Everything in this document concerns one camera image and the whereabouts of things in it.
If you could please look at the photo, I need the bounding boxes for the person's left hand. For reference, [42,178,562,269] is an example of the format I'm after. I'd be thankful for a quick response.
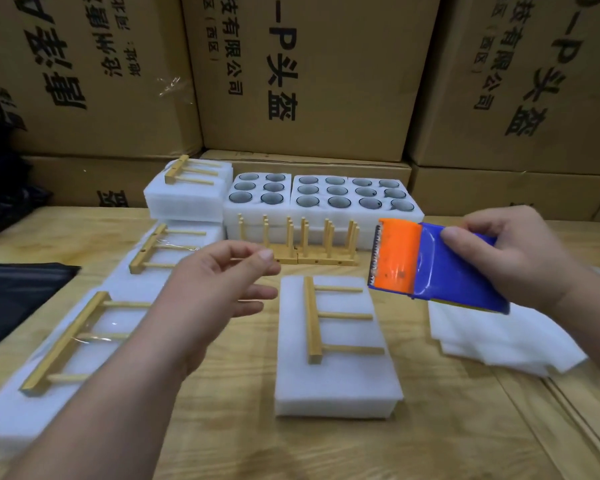
[145,239,281,376]

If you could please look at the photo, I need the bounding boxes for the person's right hand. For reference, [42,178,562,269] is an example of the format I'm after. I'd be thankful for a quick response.
[440,205,593,316]

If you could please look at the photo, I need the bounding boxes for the orange and blue tape dispenser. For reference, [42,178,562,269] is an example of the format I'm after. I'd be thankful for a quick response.
[367,217,511,316]

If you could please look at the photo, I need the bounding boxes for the pile of white foam sheets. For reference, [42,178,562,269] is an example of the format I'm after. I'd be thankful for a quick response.
[427,269,600,378]

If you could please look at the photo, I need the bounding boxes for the row of wooden peg racks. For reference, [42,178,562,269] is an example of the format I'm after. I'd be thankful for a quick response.
[238,215,381,266]

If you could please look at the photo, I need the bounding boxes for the stack of white foam trays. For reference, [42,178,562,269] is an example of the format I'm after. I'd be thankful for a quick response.
[224,173,426,251]

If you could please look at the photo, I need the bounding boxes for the person's left forearm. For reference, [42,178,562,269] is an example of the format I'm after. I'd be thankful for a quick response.
[5,339,196,480]

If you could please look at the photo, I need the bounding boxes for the black plastic bags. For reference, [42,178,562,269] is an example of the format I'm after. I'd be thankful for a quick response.
[0,261,81,358]

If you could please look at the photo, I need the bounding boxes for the black plastic bag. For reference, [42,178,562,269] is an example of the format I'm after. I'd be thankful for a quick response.
[0,85,53,241]

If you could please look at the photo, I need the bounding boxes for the stack of brown cardboard boxes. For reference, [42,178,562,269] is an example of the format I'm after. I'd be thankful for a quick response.
[0,0,600,221]

